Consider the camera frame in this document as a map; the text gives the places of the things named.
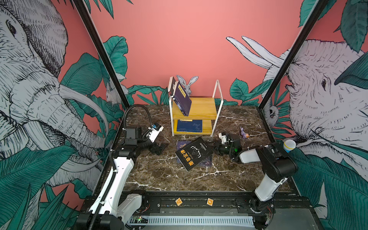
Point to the black book yellow title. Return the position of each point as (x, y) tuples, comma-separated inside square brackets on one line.
[(194, 153)]

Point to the white wooden two-tier shelf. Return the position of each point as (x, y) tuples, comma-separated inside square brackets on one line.
[(202, 108)]

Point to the black wolf cover book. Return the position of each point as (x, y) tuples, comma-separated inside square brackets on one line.
[(171, 85)]

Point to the blue microphone on stand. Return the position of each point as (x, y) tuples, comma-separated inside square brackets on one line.
[(289, 145)]

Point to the dark purple bottom book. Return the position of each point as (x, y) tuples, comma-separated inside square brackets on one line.
[(207, 162)]

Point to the right black frame post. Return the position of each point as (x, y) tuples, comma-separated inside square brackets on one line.
[(308, 26)]

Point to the purple book yellow label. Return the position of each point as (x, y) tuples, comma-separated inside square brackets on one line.
[(182, 99)]

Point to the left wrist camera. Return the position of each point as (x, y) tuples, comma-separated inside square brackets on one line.
[(135, 135)]

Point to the orange sticker tag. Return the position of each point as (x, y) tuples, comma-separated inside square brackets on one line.
[(178, 202), (210, 202)]

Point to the small purple toy figure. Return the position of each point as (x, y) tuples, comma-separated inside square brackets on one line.
[(243, 134)]

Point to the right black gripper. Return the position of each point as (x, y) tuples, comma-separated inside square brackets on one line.
[(218, 146)]

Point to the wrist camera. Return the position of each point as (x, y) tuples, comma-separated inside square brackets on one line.
[(223, 137), (135, 135)]

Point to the left orange sticker tag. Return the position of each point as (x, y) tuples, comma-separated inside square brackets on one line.
[(178, 202)]

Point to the left black frame post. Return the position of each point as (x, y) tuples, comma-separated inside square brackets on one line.
[(89, 24)]

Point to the right orange sticker tag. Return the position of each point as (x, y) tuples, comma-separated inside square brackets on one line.
[(210, 202)]

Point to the black frame post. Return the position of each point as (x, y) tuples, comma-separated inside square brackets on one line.
[(308, 26), (89, 24)]

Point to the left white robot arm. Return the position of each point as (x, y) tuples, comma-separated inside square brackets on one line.
[(107, 213)]

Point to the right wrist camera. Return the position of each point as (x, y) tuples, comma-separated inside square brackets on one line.
[(223, 137)]

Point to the blue book yellow label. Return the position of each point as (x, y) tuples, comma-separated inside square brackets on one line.
[(189, 126)]

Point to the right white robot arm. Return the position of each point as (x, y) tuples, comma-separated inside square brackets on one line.
[(276, 163)]

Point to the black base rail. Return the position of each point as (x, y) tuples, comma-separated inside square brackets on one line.
[(156, 201)]

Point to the white slotted cable duct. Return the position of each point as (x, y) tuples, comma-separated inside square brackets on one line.
[(237, 221)]

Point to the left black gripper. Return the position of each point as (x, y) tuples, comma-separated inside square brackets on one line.
[(160, 148)]

